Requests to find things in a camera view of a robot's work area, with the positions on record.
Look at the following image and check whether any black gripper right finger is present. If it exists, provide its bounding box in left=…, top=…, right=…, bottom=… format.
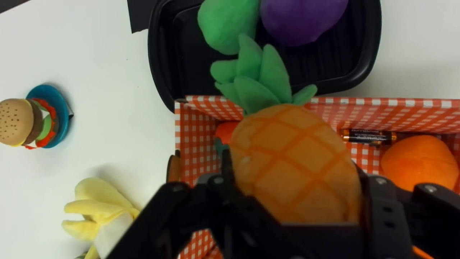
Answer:
left=353, top=163, right=460, bottom=259

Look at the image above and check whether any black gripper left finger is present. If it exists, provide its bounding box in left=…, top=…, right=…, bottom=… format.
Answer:
left=106, top=153, right=270, bottom=259

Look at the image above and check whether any pineapple plush toy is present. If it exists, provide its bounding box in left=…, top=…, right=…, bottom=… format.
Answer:
left=208, top=33, right=363, bottom=228

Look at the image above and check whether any orange fruit plush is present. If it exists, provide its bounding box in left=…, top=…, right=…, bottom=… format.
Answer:
left=380, top=134, right=460, bottom=192

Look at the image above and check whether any yellow banana plush toy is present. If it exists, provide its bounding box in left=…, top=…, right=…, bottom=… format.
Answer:
left=61, top=177, right=140, bottom=259

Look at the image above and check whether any red orange plush toy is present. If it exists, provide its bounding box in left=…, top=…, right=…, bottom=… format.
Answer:
left=213, top=121, right=241, bottom=147

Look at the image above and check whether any orange checkered cardboard box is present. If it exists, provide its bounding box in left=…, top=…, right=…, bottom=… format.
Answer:
left=166, top=94, right=460, bottom=259

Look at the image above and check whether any burger plush toy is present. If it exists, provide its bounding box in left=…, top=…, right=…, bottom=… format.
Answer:
left=0, top=92, right=61, bottom=150

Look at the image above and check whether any green plush toy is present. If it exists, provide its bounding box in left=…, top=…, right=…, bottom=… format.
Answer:
left=196, top=0, right=262, bottom=56

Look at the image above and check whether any purple plush toy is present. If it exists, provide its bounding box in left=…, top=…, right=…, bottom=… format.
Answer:
left=258, top=0, right=350, bottom=48

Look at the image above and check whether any black battery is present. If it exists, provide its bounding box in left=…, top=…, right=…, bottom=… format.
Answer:
left=340, top=128, right=393, bottom=146

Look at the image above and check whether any blue round plate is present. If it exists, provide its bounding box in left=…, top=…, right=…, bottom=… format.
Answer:
left=25, top=84, right=74, bottom=150

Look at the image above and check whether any black plastic tray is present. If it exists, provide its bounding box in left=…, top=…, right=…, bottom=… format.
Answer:
left=146, top=0, right=383, bottom=113

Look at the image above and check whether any black tape strip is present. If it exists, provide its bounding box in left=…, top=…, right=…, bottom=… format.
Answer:
left=124, top=0, right=156, bottom=35

